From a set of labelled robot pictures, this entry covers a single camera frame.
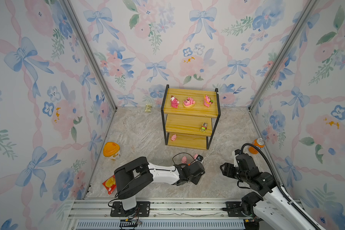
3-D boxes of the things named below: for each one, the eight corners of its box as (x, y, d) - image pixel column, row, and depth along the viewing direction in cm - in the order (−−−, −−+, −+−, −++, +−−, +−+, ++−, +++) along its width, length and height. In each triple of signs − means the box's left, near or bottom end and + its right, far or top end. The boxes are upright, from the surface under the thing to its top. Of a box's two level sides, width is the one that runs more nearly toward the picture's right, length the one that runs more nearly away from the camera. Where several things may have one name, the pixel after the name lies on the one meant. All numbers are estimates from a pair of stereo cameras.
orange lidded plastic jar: (107, 161, 93) (101, 153, 84) (111, 150, 97) (105, 142, 89) (120, 161, 93) (115, 153, 84) (123, 150, 97) (118, 142, 89)
